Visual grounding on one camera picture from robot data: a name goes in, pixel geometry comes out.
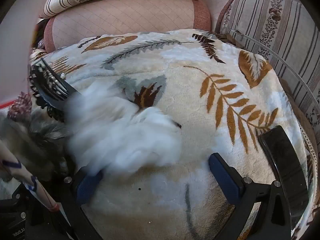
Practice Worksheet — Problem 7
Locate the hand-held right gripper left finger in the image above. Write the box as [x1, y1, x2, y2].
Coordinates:
[59, 167, 104, 240]

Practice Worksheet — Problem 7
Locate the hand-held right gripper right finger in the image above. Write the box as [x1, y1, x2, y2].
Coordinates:
[209, 152, 292, 240]

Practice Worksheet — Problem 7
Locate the white cherry print scrunchie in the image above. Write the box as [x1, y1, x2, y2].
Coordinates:
[62, 82, 183, 175]

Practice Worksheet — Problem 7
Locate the grey organza scrunchie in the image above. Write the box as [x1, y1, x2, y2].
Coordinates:
[0, 112, 73, 183]

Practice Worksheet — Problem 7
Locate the red cardboard tray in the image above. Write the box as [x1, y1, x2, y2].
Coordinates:
[0, 99, 32, 109]

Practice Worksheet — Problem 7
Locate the beige stick with blue marks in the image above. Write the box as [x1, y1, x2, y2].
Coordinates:
[0, 150, 74, 240]

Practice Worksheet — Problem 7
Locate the plaid red white scrunchie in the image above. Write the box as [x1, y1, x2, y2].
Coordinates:
[6, 91, 33, 123]

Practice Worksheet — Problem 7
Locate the leaf print fleece blanket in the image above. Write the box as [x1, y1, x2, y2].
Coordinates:
[25, 29, 315, 240]

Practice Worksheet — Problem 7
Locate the black hair comb clip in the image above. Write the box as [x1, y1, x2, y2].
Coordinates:
[29, 57, 83, 120]

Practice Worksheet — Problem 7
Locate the pink sofa cushion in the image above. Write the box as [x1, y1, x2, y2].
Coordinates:
[44, 0, 212, 53]

